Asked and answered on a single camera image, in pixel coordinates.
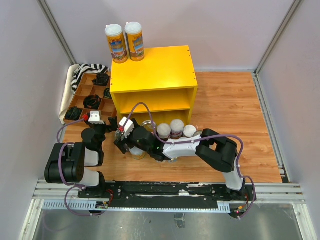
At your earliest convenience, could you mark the red white can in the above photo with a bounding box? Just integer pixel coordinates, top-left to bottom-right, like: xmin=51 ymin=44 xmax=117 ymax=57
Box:
xmin=170 ymin=119 xmax=185 ymax=140
xmin=157 ymin=123 xmax=171 ymax=140

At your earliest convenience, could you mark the yellow shelf cabinet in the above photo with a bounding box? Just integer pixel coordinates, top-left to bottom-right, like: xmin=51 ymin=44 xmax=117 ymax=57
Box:
xmin=110 ymin=45 xmax=198 ymax=125

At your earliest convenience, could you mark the blue yellow can white lid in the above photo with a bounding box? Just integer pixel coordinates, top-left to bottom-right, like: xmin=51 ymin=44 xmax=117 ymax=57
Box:
xmin=124 ymin=22 xmax=145 ymax=62

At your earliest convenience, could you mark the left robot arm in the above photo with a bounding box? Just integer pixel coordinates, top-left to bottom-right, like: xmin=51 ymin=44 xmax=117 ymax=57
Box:
xmin=44 ymin=111 xmax=118 ymax=198

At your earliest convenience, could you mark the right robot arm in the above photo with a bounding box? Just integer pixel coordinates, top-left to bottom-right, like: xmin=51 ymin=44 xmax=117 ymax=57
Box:
xmin=114 ymin=117 xmax=246 ymax=200

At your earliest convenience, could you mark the rolled black belt middle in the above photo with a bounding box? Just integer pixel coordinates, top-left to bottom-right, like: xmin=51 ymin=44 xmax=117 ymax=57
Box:
xmin=83 ymin=94 xmax=102 ymax=110

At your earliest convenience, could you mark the rolled black belt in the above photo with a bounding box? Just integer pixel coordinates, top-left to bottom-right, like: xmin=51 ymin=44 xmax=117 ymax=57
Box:
xmin=83 ymin=94 xmax=102 ymax=110
xmin=92 ymin=72 xmax=110 ymax=87

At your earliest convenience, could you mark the rolled green belt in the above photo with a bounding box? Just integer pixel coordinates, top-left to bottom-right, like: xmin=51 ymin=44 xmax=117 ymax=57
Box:
xmin=103 ymin=87 xmax=112 ymax=99

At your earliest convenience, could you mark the wooden divided tray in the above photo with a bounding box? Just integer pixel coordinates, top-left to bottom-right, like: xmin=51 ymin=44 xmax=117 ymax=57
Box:
xmin=63 ymin=72 xmax=117 ymax=124

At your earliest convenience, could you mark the rolled dark belt bottom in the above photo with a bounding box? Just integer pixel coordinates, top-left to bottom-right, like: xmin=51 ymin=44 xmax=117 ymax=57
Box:
xmin=65 ymin=106 xmax=83 ymax=121

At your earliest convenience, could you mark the rolled black belt top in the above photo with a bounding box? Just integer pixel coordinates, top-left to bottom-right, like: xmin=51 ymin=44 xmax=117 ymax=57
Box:
xmin=92 ymin=72 xmax=110 ymax=87

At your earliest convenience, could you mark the gold rectangular tin right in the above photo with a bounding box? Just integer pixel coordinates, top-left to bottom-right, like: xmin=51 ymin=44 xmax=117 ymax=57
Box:
xmin=168 ymin=158 xmax=178 ymax=163

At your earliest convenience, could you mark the striped cloth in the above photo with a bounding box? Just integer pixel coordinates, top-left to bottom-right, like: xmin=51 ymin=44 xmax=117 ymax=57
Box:
xmin=71 ymin=63 xmax=110 ymax=94

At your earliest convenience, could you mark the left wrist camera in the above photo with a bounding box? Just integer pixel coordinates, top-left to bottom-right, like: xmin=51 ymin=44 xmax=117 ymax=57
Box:
xmin=82 ymin=110 xmax=105 ymax=125

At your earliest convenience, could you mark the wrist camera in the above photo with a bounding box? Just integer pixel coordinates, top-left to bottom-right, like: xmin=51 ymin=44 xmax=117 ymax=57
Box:
xmin=119 ymin=117 xmax=135 ymax=138
xmin=82 ymin=110 xmax=105 ymax=125

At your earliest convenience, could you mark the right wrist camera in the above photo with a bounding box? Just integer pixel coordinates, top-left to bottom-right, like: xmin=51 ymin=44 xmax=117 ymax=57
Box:
xmin=119 ymin=117 xmax=135 ymax=138

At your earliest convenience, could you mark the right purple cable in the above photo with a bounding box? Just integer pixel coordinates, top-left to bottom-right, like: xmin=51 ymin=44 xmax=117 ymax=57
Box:
xmin=127 ymin=101 xmax=257 ymax=221

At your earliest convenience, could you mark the purple cable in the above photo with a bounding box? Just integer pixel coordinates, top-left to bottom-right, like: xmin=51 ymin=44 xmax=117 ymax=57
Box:
xmin=56 ymin=118 xmax=108 ymax=217
xmin=127 ymin=101 xmax=257 ymax=221

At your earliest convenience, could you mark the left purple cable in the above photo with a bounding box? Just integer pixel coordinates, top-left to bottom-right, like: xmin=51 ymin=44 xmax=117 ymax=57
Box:
xmin=56 ymin=118 xmax=108 ymax=217

